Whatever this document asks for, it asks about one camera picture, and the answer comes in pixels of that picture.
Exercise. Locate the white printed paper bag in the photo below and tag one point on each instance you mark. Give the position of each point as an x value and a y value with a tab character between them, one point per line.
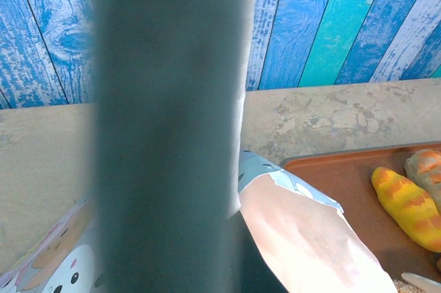
303	238

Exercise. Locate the yellow orange-striped croissant bread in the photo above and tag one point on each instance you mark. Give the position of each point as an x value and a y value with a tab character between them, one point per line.
403	203

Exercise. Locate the cream striped loaf bread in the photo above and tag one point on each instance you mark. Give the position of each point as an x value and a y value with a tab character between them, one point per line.
425	169

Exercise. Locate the brown rectangular tray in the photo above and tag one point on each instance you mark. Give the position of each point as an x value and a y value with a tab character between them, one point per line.
330	182

